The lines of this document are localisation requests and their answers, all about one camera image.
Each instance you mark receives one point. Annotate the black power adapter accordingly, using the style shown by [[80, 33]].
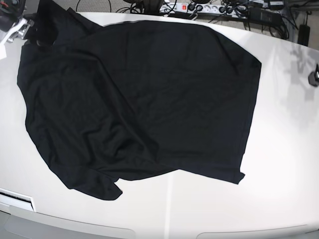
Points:
[[264, 17]]

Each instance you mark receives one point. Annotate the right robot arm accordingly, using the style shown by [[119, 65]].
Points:
[[14, 23]]

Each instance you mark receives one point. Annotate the white power strip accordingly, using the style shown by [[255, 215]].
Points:
[[240, 11]]

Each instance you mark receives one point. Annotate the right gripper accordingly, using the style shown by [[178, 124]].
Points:
[[18, 30]]

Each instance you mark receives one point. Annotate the black box on floor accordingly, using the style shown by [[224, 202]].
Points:
[[303, 35]]

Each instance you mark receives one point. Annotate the black t-shirt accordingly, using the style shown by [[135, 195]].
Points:
[[135, 100]]

